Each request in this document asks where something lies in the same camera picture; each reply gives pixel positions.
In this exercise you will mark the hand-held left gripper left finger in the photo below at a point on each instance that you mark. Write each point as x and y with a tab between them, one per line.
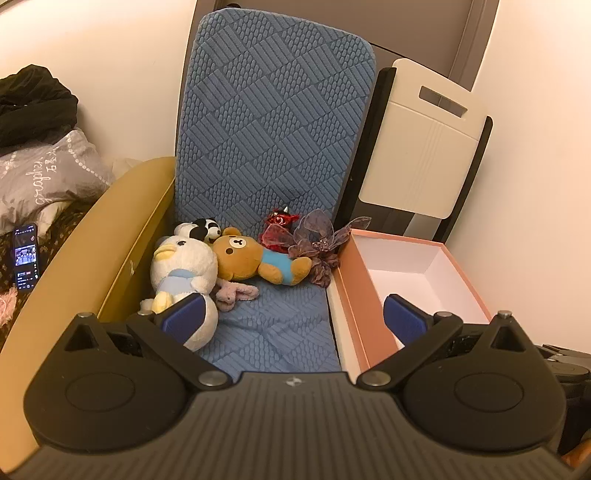
187	314

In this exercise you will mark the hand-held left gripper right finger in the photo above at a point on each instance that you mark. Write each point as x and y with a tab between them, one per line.
406	319

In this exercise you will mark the brown bear plush toy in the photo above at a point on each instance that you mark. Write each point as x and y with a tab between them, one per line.
240	256

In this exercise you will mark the small panda plush toy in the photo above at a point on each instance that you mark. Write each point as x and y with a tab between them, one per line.
211	228

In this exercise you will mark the small pink-grey plush toy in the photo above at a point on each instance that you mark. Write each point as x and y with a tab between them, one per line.
233	293

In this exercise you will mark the white duck plush toy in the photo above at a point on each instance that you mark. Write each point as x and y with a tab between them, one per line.
184	263

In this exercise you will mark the pink cardboard box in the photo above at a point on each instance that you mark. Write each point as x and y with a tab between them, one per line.
415	258

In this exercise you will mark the red devil toy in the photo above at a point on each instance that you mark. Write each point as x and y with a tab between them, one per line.
277	233

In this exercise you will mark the purple organza flower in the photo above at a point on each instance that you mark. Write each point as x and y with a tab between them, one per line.
318	230

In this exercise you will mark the brown patterned blanket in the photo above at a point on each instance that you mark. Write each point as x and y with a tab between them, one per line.
51	249

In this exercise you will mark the white folding table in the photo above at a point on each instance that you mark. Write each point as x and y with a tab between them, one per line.
425	152

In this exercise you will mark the black smartphone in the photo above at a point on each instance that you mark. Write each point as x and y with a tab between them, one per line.
25	258

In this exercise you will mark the pink fluffy cloth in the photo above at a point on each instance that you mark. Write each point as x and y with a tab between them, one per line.
8	307

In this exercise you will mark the grey printed pillow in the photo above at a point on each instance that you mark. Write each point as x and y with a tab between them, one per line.
55	170

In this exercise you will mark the blue textured chair cushion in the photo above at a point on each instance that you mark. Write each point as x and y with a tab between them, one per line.
272	115

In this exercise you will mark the black clothing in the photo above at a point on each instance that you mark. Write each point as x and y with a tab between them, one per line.
32	106

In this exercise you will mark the yellow armchair frame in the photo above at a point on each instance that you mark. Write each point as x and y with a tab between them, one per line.
92	230

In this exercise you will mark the grey door frame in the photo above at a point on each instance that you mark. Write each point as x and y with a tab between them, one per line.
475	41

